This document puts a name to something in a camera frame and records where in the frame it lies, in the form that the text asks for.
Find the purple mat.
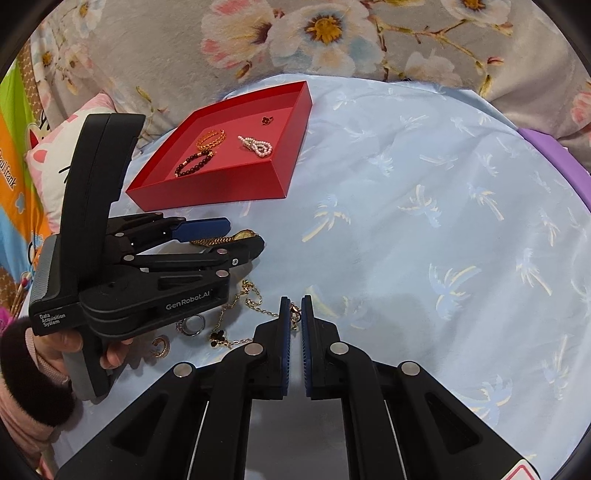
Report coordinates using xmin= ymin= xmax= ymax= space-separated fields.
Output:
xmin=519 ymin=128 xmax=591 ymax=208

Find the pink cat face pillow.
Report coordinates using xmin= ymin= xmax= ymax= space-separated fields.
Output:
xmin=25 ymin=92 xmax=116 ymax=217

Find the dark bead bracelet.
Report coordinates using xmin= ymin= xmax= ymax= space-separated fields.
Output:
xmin=174 ymin=150 xmax=215 ymax=178

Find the gold wrist watch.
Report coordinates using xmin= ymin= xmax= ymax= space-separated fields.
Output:
xmin=190 ymin=229 xmax=257 ymax=247

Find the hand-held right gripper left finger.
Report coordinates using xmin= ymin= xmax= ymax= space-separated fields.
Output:
xmin=55 ymin=296 xmax=293 ymax=480

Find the silver ring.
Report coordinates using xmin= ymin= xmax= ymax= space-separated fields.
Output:
xmin=175 ymin=315 xmax=206 ymax=337

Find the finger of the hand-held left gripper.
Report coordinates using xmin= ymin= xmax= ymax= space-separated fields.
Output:
xmin=107 ymin=213 xmax=232 ymax=245
xmin=120 ymin=234 xmax=266 ymax=280

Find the white pearl bracelet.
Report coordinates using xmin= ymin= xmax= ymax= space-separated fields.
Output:
xmin=238 ymin=135 xmax=274 ymax=158

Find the red cardboard box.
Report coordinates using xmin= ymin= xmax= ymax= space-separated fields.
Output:
xmin=126 ymin=80 xmax=314 ymax=212

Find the gold chain black clover bracelet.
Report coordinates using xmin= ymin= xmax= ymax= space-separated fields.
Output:
xmin=205 ymin=279 xmax=303 ymax=349

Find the person's left forearm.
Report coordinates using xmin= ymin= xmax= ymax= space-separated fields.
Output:
xmin=0 ymin=318 xmax=77 ymax=472

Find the gold braided bangle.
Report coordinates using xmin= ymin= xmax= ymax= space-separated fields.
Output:
xmin=196 ymin=129 xmax=227 ymax=151

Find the person's left hand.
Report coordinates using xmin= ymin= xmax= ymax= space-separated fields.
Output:
xmin=39 ymin=330 xmax=137 ymax=372

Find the grey floral blanket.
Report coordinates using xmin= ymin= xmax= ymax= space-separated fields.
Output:
xmin=28 ymin=0 xmax=591 ymax=153

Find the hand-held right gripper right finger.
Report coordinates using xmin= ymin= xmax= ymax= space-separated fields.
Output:
xmin=300 ymin=295 xmax=543 ymax=480

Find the colourful cartoon blanket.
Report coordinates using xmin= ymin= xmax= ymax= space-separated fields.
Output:
xmin=0 ymin=60 xmax=61 ymax=333

